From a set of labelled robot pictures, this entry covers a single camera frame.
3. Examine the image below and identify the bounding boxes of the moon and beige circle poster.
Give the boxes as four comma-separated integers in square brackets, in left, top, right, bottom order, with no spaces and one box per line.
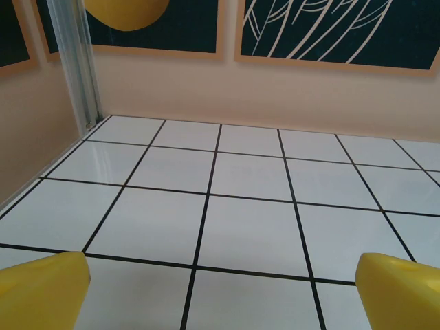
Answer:
[36,0,63,63]

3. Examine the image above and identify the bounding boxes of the aluminium frame post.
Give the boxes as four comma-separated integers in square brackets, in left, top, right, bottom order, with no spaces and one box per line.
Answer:
[46,0,104,130]

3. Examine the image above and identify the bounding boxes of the flower line-art poster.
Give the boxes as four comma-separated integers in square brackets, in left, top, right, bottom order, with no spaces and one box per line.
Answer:
[0,0,39,77]

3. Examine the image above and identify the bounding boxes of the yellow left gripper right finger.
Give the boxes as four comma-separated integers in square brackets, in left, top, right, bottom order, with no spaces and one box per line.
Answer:
[355,252,440,330]

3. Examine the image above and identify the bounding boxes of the feather and gold oval poster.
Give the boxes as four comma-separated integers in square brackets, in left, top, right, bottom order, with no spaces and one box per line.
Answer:
[84,0,226,61]

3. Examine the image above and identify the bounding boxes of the orange circle leaf poster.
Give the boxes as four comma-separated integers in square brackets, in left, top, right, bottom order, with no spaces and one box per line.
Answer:
[234,0,440,78]

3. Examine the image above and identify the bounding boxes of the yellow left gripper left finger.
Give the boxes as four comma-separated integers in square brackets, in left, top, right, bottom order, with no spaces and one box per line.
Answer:
[0,250,92,330]

